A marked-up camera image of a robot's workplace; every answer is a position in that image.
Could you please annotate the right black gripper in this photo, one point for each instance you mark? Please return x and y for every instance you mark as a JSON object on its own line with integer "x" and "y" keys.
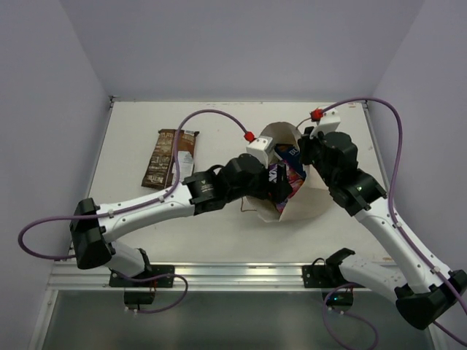
{"x": 306, "y": 142}

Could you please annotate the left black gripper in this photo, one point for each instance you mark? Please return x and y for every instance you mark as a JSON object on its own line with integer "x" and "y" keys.
{"x": 268, "y": 181}

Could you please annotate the brown paper bag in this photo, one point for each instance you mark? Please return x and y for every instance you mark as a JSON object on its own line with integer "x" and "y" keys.
{"x": 311, "y": 199}

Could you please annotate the brown chocolate snack bag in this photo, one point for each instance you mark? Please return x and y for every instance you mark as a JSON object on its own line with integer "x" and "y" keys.
{"x": 161, "y": 170}

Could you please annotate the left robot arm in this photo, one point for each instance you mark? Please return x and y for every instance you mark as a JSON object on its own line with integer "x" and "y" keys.
{"x": 97, "y": 229}

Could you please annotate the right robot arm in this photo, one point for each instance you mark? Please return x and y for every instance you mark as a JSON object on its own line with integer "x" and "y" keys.
{"x": 424, "y": 287}

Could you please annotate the purple berry candy bag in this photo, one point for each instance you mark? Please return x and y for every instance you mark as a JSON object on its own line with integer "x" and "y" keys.
{"x": 293, "y": 179}

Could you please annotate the blue snack box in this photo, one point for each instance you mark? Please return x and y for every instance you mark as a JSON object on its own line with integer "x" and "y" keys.
{"x": 291, "y": 155}

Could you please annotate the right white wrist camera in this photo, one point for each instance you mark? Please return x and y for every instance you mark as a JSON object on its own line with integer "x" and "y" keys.
{"x": 326, "y": 122}

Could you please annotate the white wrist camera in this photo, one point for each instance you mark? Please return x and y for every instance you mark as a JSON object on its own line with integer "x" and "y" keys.
{"x": 262, "y": 148}
{"x": 326, "y": 122}

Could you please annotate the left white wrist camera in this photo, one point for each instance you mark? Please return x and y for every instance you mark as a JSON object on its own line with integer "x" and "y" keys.
{"x": 262, "y": 148}

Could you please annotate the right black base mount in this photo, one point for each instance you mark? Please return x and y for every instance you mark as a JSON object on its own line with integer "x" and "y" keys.
{"x": 321, "y": 275}

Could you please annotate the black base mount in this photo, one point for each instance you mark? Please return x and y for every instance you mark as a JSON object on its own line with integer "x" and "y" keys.
{"x": 156, "y": 276}
{"x": 321, "y": 275}

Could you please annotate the aluminium mounting rail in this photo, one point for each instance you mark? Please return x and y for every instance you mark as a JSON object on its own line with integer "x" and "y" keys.
{"x": 204, "y": 277}

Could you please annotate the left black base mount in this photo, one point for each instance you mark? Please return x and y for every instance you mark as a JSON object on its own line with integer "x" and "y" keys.
{"x": 156, "y": 276}

